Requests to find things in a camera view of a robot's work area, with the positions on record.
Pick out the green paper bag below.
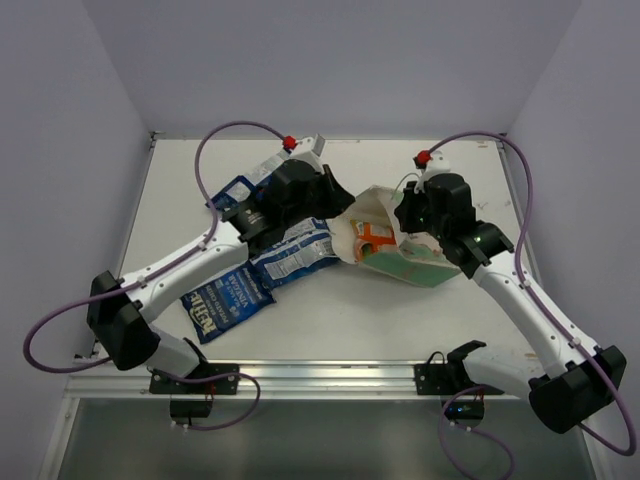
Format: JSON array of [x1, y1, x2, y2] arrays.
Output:
[[328, 185, 460, 288]]

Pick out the blue white snack bag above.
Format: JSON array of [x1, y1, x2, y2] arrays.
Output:
[[245, 151, 289, 188]]

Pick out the orange white snack bag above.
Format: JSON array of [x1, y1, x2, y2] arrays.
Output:
[[350, 219, 397, 262]]

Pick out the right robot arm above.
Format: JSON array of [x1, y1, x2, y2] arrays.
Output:
[[394, 173, 627, 434]]

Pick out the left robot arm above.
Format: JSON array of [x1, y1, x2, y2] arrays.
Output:
[[87, 159, 355, 393]]

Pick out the right black control box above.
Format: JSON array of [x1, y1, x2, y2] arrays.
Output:
[[444, 400, 485, 424]]

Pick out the black control box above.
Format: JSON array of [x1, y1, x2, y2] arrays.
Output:
[[444, 400, 485, 424], [169, 396, 213, 424]]

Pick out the left black control box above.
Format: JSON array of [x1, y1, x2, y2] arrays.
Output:
[[169, 396, 213, 424]]

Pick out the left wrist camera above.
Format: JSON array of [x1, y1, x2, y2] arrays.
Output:
[[282, 134, 326, 172]]

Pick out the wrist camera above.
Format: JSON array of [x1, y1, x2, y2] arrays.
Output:
[[413, 150, 451, 190], [282, 134, 326, 172]]

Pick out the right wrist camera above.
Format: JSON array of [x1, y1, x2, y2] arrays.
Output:
[[413, 150, 451, 190]]

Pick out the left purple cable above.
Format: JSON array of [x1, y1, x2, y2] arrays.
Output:
[[23, 119, 296, 374]]

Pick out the purple cable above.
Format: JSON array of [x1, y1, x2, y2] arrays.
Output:
[[23, 119, 296, 374], [429, 130, 636, 480]]

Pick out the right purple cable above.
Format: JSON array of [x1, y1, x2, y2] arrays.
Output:
[[429, 130, 636, 480]]

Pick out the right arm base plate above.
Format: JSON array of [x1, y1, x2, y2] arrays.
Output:
[[413, 363, 477, 396]]

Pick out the aluminium rail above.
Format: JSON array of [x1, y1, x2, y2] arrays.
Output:
[[67, 355, 593, 401]]

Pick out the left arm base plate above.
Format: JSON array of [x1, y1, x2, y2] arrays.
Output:
[[149, 363, 240, 396]]

